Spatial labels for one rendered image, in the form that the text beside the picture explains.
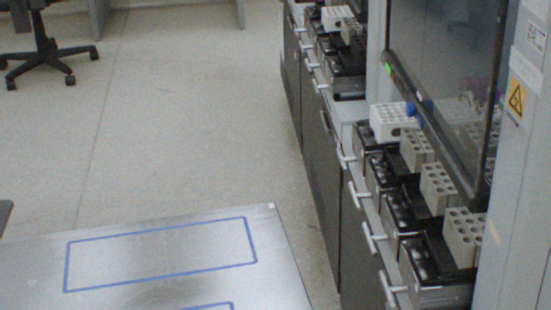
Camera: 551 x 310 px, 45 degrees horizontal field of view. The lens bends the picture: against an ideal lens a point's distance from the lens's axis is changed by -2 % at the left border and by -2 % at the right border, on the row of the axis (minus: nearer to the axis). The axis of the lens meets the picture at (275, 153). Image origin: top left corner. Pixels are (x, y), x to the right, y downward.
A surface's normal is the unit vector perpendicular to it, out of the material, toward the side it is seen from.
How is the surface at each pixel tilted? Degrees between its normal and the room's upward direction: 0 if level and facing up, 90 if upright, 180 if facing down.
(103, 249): 0
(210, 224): 0
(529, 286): 90
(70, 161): 0
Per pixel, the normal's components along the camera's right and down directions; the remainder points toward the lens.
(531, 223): 0.11, 0.51
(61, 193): -0.04, -0.85
